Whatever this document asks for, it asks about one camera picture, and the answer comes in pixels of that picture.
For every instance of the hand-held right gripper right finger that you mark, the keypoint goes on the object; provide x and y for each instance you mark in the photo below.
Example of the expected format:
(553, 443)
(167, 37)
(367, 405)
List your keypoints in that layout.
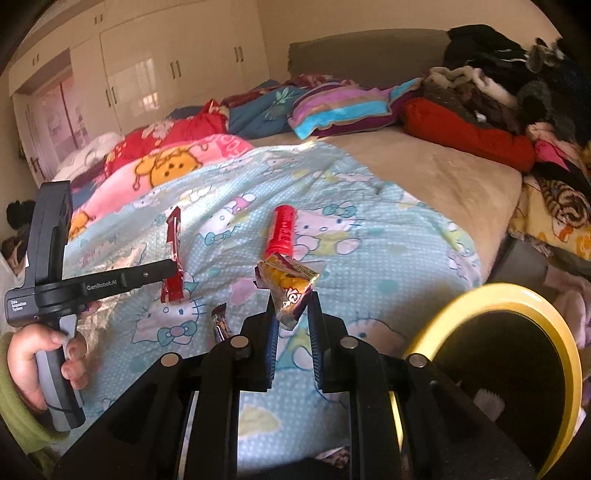
(316, 341)

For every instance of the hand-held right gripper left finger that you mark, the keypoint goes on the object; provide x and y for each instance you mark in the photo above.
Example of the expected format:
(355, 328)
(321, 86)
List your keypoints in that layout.
(272, 341)

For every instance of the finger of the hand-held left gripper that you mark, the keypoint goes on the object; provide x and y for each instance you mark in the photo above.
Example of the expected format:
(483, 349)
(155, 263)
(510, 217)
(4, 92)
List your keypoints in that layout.
(154, 272)

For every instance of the red and white wrapper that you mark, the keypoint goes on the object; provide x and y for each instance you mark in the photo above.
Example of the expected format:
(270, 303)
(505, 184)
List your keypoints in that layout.
(173, 240)

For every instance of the orange snack packet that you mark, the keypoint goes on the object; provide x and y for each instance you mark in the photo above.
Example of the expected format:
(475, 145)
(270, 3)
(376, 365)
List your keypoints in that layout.
(288, 286)

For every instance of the yellow rimmed trash bin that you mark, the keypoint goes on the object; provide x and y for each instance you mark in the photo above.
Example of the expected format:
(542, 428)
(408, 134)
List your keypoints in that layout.
(498, 295)

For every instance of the person's left hand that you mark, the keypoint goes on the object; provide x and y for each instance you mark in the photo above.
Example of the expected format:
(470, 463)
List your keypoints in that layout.
(27, 350)

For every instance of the dark cloth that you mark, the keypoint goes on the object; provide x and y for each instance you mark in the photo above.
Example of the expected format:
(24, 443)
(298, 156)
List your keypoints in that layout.
(16, 217)

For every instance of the dark candy bar wrapper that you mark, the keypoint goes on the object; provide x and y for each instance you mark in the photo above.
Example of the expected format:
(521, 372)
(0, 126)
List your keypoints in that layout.
(220, 323)

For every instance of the white bedding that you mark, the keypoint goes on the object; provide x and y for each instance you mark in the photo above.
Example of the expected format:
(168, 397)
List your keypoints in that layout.
(87, 152)

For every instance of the pink bear print blanket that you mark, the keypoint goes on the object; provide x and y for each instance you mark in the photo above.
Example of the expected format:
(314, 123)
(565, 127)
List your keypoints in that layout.
(171, 166)

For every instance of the red tube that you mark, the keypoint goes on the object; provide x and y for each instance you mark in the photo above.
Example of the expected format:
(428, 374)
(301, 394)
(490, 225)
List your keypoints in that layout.
(281, 230)

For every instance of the blue cartoon cat blanket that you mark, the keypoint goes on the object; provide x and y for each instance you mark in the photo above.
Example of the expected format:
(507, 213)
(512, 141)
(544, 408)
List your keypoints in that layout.
(369, 240)

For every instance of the red floral quilt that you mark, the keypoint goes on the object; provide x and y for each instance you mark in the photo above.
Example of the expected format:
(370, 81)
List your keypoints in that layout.
(184, 129)

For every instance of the white wardrobe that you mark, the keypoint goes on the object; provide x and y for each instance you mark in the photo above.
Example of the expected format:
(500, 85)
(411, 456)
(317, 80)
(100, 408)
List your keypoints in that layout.
(138, 60)

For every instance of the blue floral quilt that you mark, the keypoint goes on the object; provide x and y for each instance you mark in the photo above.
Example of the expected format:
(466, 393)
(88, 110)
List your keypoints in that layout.
(263, 110)

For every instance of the beige bed mattress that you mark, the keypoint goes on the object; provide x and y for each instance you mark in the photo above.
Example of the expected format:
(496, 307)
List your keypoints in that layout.
(438, 184)

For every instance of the striped purple pillow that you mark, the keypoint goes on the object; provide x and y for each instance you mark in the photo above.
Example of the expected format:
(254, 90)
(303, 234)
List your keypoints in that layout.
(341, 106)

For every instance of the red cloth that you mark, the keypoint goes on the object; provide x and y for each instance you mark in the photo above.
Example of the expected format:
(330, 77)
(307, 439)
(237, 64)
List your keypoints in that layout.
(461, 134)

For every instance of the pale cloth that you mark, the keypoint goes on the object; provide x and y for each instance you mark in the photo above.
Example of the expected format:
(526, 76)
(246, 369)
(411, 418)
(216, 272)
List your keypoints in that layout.
(572, 300)

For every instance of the yellow tiger print blanket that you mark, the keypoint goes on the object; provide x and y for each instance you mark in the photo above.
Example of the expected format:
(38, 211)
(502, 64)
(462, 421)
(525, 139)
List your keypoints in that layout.
(554, 217)

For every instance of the grey headboard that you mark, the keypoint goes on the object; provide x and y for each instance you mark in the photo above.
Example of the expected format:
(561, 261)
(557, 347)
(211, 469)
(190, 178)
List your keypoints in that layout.
(360, 60)

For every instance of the pile of dark clothes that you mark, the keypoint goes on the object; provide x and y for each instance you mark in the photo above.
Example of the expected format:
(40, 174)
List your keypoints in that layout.
(485, 50)

